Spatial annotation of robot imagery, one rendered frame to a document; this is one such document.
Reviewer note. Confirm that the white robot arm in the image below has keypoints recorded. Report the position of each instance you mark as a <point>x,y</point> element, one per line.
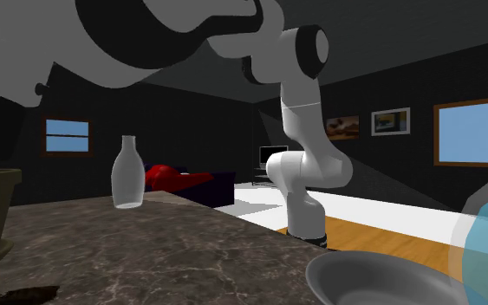
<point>300,126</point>

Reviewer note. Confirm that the clear glass bottle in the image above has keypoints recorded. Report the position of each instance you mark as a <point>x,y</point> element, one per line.
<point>128,177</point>

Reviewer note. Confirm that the dark sofa with red blanket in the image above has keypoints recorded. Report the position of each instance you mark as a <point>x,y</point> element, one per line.
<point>209,188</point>

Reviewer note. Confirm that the monitor on small stand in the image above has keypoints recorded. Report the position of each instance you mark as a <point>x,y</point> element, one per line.
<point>273,155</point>

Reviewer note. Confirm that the grey bowl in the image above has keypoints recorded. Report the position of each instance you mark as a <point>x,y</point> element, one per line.
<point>366,279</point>

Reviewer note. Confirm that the small window with wooden frame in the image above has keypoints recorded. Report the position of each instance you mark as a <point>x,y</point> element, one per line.
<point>67,135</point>

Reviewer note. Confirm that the brown landscape wall picture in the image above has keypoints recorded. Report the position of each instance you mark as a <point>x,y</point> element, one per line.
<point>342,128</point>

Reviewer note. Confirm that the white framed wall picture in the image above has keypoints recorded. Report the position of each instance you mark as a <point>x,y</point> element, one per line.
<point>390,121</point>

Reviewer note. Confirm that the large window with wooden frame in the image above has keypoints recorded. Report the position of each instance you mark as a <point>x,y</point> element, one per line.
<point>476,133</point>

